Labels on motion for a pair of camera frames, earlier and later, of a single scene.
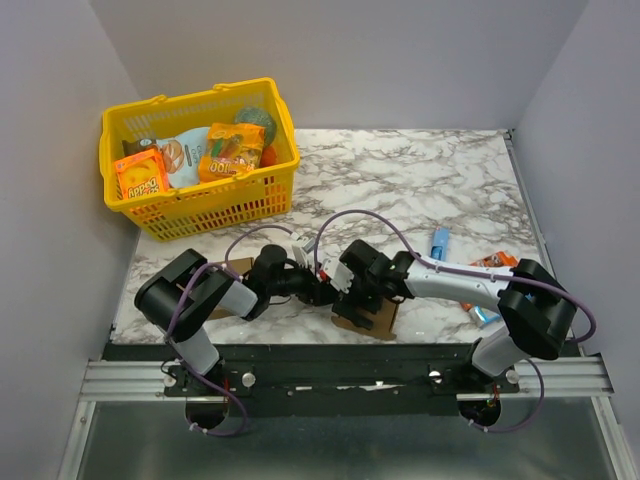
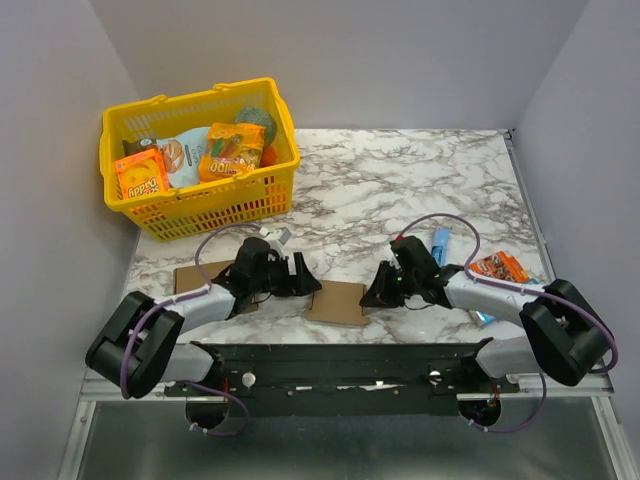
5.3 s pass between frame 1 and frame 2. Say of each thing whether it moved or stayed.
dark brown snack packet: stayed
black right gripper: moved
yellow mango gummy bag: stayed
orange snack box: stayed
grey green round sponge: stayed
